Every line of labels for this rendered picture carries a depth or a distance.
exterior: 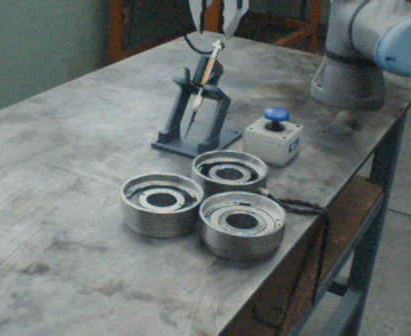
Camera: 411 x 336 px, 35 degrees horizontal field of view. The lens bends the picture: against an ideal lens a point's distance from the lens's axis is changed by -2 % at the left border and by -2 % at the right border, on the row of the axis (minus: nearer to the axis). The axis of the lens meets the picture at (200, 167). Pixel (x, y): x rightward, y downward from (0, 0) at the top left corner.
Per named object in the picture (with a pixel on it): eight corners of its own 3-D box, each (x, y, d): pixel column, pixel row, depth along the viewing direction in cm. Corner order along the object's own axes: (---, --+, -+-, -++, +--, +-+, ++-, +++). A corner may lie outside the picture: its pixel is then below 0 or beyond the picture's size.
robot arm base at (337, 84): (324, 79, 141) (331, 35, 137) (392, 95, 135) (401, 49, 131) (299, 98, 129) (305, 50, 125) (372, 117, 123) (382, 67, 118)
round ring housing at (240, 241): (281, 270, 76) (286, 240, 74) (192, 259, 77) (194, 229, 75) (283, 224, 86) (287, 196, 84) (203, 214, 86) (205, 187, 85)
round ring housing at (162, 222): (120, 241, 79) (120, 212, 78) (120, 199, 89) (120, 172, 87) (206, 241, 81) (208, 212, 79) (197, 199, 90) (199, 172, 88)
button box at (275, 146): (283, 167, 101) (287, 138, 99) (242, 155, 104) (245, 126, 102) (302, 149, 107) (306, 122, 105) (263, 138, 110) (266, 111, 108)
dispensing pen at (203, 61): (171, 132, 102) (207, 33, 104) (182, 139, 106) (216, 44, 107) (184, 136, 101) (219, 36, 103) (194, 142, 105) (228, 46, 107)
